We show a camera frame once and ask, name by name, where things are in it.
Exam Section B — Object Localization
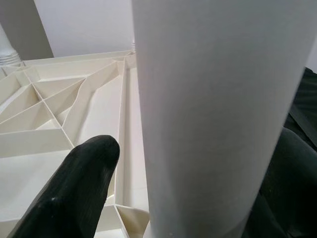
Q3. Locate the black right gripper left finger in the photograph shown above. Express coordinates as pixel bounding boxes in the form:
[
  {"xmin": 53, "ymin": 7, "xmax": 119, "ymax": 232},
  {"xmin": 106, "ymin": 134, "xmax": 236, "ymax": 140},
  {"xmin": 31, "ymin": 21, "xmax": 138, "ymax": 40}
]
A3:
[{"xmin": 9, "ymin": 135, "xmax": 121, "ymax": 238}]

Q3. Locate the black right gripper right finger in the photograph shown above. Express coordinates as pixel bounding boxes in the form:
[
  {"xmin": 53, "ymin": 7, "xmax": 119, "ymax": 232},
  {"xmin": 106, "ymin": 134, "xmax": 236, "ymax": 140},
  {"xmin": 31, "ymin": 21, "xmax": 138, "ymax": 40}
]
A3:
[{"xmin": 244, "ymin": 126, "xmax": 317, "ymax": 238}]

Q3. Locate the white plastic ribbed tabletop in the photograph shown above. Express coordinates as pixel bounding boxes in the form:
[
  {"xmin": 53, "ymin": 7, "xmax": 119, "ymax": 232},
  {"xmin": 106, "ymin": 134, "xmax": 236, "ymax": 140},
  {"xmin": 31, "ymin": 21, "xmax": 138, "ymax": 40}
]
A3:
[{"xmin": 0, "ymin": 48, "xmax": 152, "ymax": 238}]

